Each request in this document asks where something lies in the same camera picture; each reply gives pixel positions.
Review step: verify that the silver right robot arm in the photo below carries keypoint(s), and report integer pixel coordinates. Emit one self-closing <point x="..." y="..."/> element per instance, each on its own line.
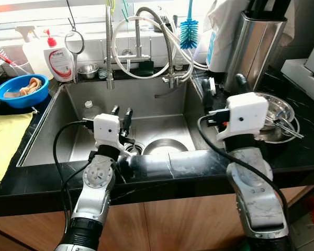
<point x="256" y="193"/>

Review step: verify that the wooden base cabinet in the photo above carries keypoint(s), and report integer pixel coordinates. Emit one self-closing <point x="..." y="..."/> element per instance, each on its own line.
<point x="172" y="219"/>

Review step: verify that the steel plate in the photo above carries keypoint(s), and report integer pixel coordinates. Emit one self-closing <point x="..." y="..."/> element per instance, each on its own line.
<point x="275" y="138"/>

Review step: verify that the blue plastic bowl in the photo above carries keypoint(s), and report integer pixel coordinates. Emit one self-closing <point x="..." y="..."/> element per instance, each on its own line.
<point x="10" y="99"/>

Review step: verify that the steel tongs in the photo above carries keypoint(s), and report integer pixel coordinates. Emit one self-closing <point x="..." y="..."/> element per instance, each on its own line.
<point x="288" y="127"/>

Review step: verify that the dark green sponge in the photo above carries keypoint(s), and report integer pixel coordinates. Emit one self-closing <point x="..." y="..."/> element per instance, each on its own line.
<point x="145" y="68"/>

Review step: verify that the clear bottle with white cap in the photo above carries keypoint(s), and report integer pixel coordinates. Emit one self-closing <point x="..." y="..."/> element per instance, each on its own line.
<point x="91" y="112"/>

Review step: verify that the white storage box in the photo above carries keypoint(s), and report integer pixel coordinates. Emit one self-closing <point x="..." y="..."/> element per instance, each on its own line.
<point x="309" y="238"/>

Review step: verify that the steel sink drain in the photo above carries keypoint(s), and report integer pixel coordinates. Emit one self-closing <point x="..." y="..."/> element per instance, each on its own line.
<point x="136" y="149"/>

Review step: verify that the looped white tube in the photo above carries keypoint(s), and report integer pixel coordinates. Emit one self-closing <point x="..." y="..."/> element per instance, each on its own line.
<point x="113" y="44"/>

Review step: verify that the tall steel knife holder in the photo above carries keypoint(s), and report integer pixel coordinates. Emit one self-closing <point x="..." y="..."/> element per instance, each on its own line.
<point x="254" y="52"/>

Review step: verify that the stainless steel sink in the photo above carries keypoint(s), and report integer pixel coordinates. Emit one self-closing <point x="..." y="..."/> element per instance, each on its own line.
<point x="162" y="110"/>

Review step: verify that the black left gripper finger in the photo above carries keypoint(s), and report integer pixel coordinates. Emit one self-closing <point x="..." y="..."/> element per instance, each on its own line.
<point x="129" y="115"/>
<point x="115" y="110"/>

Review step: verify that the steel faucet post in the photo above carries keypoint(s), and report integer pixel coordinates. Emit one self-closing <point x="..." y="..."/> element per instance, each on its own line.
<point x="138" y="42"/>

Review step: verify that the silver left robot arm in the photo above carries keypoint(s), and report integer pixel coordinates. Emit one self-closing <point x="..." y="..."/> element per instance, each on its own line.
<point x="97" y="180"/>

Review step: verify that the small steel bowl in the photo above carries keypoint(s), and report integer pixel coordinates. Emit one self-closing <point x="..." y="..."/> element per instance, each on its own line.
<point x="88" y="72"/>

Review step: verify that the white scrub brush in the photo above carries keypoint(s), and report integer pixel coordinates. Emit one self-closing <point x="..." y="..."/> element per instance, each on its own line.
<point x="212" y="86"/>

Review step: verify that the yellow cloth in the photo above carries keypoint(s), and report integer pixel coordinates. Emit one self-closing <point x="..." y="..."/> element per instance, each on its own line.
<point x="5" y="141"/>

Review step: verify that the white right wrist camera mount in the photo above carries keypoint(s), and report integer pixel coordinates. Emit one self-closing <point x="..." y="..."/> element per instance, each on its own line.
<point x="246" y="115"/>

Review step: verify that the white water filter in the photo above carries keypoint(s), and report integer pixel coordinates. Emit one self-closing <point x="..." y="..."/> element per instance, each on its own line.
<point x="217" y="56"/>

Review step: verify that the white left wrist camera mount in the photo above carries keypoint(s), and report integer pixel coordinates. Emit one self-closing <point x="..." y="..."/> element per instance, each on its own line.
<point x="107" y="128"/>

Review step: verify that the yellow green hook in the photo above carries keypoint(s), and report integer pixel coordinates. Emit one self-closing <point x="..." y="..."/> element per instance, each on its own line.
<point x="111" y="6"/>

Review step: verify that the white spray bottle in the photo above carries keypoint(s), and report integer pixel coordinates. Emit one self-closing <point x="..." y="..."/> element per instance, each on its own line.
<point x="34" y="57"/>

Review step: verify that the white soap bottle red pump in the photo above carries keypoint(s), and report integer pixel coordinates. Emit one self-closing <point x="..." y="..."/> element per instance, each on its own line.
<point x="60" y="63"/>

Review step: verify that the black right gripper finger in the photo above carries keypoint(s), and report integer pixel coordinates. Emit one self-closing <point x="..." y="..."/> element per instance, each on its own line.
<point x="242" y="85"/>
<point x="205" y="97"/>

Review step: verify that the blue bottle brush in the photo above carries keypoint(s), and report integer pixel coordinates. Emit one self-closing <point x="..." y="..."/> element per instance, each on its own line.
<point x="189" y="32"/>

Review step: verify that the beige rag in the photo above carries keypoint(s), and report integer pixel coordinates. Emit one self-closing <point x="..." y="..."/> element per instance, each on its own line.
<point x="31" y="84"/>

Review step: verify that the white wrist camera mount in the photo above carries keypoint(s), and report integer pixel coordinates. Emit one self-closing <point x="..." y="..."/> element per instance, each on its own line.
<point x="246" y="115"/>
<point x="107" y="128"/>

